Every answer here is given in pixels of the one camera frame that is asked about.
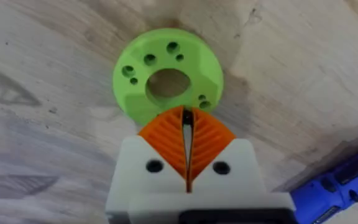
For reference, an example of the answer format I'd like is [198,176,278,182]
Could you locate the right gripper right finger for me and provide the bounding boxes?
[187,107,269,194]

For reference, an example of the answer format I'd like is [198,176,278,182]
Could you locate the blue electric screwdriver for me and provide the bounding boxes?
[290,154,358,224]

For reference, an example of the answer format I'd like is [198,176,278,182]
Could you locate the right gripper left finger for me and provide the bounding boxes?
[105,105,188,215]

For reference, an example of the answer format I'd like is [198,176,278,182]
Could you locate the green disc with holes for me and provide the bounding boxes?
[112,28,224,126]

